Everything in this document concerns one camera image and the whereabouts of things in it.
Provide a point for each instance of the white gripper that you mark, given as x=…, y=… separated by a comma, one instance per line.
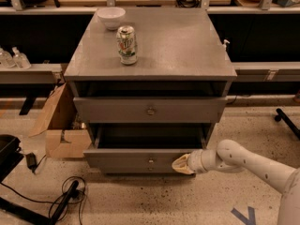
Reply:
x=195, y=161

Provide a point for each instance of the grey drawer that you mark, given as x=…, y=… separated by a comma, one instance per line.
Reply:
x=144, y=148
x=150, y=109

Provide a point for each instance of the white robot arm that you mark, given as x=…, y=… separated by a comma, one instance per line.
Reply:
x=232, y=157

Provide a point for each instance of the grey wooden drawer cabinet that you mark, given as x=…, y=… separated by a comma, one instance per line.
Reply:
x=179, y=56

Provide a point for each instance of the grey top drawer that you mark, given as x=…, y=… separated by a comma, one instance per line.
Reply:
x=150, y=109

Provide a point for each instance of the black chair leg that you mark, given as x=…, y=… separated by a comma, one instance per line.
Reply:
x=281, y=115

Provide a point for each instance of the brown cardboard box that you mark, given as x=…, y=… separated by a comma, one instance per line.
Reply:
x=63, y=137

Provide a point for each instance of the white pump dispenser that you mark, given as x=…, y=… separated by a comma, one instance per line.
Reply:
x=226, y=44

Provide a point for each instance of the green soda can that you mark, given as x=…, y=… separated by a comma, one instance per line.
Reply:
x=127, y=44

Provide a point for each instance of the black power adapter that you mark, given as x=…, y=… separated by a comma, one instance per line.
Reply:
x=31, y=162

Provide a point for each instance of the white ceramic bowl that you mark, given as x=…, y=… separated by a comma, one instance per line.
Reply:
x=111, y=17

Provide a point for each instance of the black bin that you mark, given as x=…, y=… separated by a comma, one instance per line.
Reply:
x=10, y=155

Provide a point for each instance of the black stand leg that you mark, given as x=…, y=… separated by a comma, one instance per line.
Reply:
x=44, y=212

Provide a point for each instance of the clear sanitizer bottle right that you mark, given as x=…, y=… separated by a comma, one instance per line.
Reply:
x=20, y=59

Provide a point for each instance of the clear sanitizer bottle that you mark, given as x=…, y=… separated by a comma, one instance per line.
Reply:
x=20, y=59
x=6, y=60

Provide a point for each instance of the clear sanitizer bottle left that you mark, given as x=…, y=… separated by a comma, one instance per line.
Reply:
x=6, y=60

